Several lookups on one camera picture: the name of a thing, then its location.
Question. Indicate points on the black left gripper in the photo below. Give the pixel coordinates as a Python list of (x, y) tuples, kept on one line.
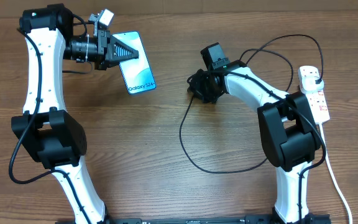
[(107, 46)]

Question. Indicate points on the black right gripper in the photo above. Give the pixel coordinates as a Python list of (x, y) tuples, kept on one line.
[(194, 88)]

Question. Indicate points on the Samsung Galaxy smartphone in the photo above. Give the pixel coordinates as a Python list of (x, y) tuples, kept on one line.
[(137, 73)]

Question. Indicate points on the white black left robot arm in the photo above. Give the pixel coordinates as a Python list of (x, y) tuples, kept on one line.
[(45, 129)]

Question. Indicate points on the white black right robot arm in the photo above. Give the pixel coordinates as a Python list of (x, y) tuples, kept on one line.
[(287, 128)]

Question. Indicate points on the white charger plug adapter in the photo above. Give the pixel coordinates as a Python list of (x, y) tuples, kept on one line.
[(309, 85)]

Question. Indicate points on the white power strip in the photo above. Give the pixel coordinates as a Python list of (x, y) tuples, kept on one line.
[(317, 101)]

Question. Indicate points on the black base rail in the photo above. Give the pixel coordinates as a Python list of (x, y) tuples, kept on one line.
[(248, 219)]

